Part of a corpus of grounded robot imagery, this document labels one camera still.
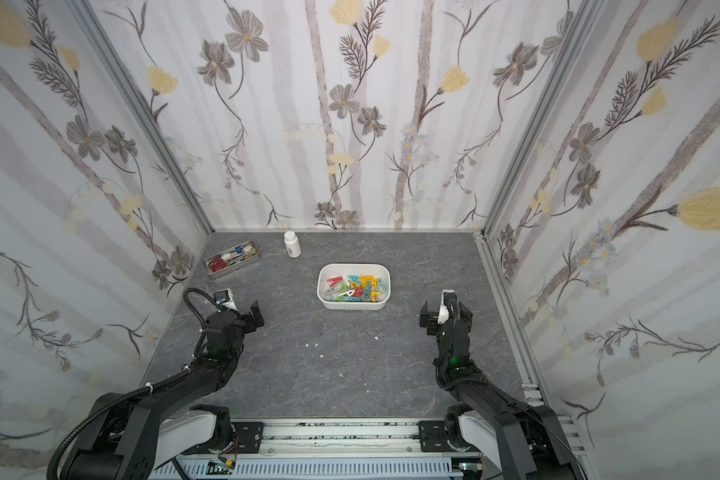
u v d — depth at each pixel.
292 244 1.08
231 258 1.12
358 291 1.01
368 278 1.04
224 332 0.66
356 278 1.04
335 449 0.73
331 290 1.01
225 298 0.75
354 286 1.01
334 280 1.04
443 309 0.75
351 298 0.98
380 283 1.04
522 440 0.42
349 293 1.00
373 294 0.99
